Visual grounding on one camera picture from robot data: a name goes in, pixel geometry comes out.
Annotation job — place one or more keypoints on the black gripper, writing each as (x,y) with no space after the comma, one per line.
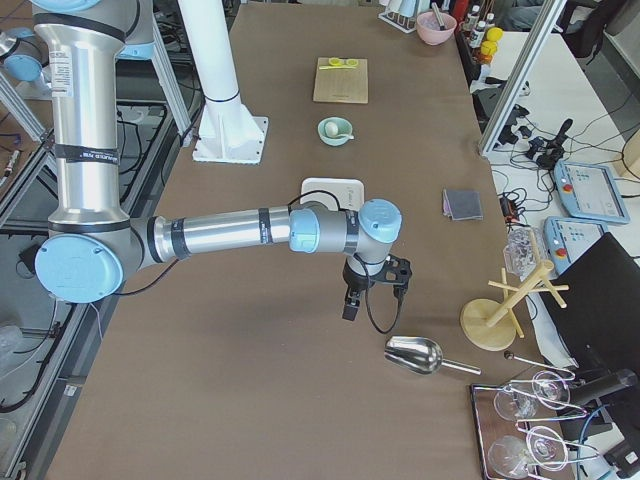
(353,280)

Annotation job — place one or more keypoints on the white steamed bun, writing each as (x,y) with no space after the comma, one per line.
(331,129)

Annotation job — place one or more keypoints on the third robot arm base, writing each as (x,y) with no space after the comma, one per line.
(24,59)

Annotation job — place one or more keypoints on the light green bowl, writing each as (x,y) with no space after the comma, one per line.
(345,127)

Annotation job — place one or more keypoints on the pink bowl with ice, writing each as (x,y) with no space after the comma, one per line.
(429,30)

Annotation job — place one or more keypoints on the metal ice scoop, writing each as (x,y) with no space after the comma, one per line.
(422,355)

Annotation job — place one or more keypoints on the white serving tray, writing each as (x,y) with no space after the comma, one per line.
(334,193)

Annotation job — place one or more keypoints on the wooden mug tree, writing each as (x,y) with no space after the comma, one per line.
(493,326)

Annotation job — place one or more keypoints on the grey folded cloth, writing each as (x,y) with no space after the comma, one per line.
(461,205)

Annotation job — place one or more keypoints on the clear plastic container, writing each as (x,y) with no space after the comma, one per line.
(524,249)

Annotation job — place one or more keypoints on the wooden cutting board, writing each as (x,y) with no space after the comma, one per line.
(341,86)

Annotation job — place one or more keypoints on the wine glass rack tray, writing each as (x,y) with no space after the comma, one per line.
(518,429)

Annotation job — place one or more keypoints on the lower teach pendant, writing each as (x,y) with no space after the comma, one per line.
(568,238)

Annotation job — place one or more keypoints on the teach pendant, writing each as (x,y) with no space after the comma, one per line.
(568,238)
(589,192)

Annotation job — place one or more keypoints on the yellow plastic knife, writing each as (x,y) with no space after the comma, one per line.
(337,67)

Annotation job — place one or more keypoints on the upper teach pendant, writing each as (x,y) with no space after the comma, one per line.
(589,192)

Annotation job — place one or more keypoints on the metal muddler stick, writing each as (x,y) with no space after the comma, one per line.
(439,16)

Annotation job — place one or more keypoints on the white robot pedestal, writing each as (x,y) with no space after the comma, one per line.
(228,132)

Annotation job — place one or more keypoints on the aluminium frame post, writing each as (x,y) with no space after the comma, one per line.
(532,47)

